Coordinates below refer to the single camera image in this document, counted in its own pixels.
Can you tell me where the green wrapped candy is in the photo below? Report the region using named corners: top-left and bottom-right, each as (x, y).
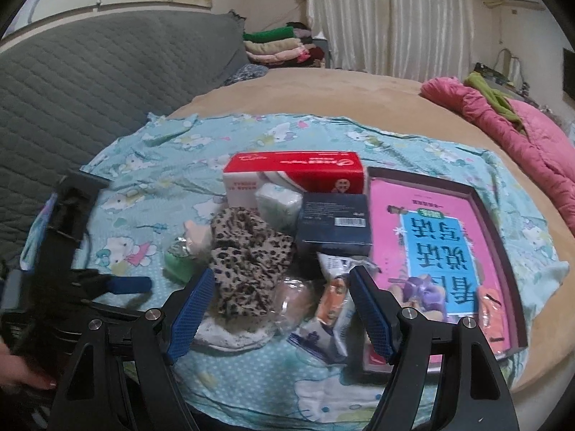
top-left (162, 238), bottom-right (198, 281)

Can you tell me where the blue and white packet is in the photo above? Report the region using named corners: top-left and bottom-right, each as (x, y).
top-left (286, 316), bottom-right (350, 365)

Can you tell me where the beige bed sheet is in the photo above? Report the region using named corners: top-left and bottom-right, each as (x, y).
top-left (171, 67), bottom-right (575, 414)

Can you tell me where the pink book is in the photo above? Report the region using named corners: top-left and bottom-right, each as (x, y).
top-left (371, 180), bottom-right (513, 355)

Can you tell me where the green cloth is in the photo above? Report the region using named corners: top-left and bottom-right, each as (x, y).
top-left (464, 72), bottom-right (524, 133)

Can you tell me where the grey quilted sofa cover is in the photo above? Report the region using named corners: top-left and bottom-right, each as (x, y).
top-left (0, 9), bottom-right (250, 274)

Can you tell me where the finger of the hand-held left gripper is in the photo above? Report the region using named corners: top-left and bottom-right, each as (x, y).
top-left (72, 269), bottom-right (152, 299)

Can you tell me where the clear plastic bag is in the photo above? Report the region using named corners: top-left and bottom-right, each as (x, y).
top-left (274, 276), bottom-right (322, 337)

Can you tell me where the white cloth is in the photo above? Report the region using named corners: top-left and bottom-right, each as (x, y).
top-left (193, 314), bottom-right (279, 351)

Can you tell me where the black television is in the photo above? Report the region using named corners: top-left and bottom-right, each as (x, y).
top-left (563, 47), bottom-right (575, 95)

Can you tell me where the white curtain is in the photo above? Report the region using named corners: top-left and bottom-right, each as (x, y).
top-left (305, 0), bottom-right (474, 79)

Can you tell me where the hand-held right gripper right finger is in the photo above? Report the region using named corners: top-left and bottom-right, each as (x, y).
top-left (349, 266), bottom-right (522, 431)

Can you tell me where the orange and white snack packet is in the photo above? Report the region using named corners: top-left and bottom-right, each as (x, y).
top-left (312, 274), bottom-right (355, 328)

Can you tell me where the dark speckled cloth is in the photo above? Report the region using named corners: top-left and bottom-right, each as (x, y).
top-left (225, 64), bottom-right (270, 86)

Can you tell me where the stack of folded clothes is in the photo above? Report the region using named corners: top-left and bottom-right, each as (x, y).
top-left (243, 22), bottom-right (331, 69)

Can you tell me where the oval mirror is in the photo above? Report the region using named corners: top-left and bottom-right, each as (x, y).
top-left (494, 47), bottom-right (524, 91)

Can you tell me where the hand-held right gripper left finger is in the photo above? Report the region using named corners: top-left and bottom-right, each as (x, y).
top-left (47, 268), bottom-right (216, 431)

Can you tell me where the person's left hand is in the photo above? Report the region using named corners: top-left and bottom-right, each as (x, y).
top-left (0, 346), bottom-right (57, 390)

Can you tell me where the dark blue box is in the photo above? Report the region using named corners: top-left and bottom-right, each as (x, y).
top-left (294, 192), bottom-right (373, 256)

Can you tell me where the light blue cat print blanket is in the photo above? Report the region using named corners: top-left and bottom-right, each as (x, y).
top-left (20, 112), bottom-right (571, 427)

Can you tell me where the pink quilt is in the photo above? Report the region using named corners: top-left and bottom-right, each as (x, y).
top-left (420, 76), bottom-right (575, 234)

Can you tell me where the small white tissue pack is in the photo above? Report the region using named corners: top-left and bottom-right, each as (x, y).
top-left (255, 182), bottom-right (303, 225)

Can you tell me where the leopard print cloth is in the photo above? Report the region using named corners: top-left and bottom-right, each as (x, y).
top-left (209, 207), bottom-right (295, 330)

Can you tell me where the dark patterned box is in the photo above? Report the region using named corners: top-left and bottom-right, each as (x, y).
top-left (474, 62), bottom-right (513, 84)

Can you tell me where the red and white tissue box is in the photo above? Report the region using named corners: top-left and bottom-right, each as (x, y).
top-left (222, 151), bottom-right (367, 209)

